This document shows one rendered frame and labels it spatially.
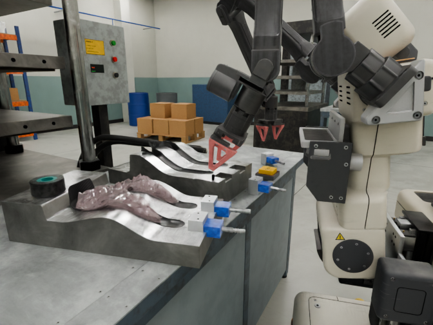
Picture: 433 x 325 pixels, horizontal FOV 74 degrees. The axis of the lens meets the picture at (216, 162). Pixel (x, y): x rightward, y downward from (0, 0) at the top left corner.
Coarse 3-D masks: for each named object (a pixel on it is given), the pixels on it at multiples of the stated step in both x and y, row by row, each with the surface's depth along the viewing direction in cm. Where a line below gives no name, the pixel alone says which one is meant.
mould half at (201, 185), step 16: (144, 160) 102; (160, 160) 105; (176, 160) 109; (208, 160) 116; (112, 176) 113; (128, 176) 108; (160, 176) 100; (176, 176) 96; (192, 176) 95; (208, 176) 94; (240, 176) 102; (192, 192) 94; (208, 192) 91; (224, 192) 93; (240, 192) 104
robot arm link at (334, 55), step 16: (320, 0) 55; (336, 0) 54; (320, 16) 55; (336, 16) 54; (320, 32) 54; (336, 32) 53; (320, 48) 54; (336, 48) 54; (352, 48) 53; (320, 64) 55; (336, 64) 54
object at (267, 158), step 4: (264, 152) 141; (268, 152) 141; (264, 156) 138; (268, 156) 138; (272, 156) 138; (264, 160) 138; (268, 160) 137; (272, 160) 134; (276, 160) 135; (264, 164) 139; (284, 164) 131
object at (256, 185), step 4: (256, 176) 105; (252, 180) 102; (256, 180) 101; (260, 180) 103; (248, 184) 103; (252, 184) 102; (256, 184) 101; (260, 184) 101; (264, 184) 101; (268, 184) 101; (272, 184) 102; (248, 188) 103; (252, 188) 102; (256, 188) 102; (260, 188) 101; (264, 188) 100; (268, 188) 100; (272, 188) 101; (276, 188) 100; (280, 188) 100; (248, 192) 104; (252, 192) 103; (256, 192) 102; (264, 192) 101; (268, 192) 100
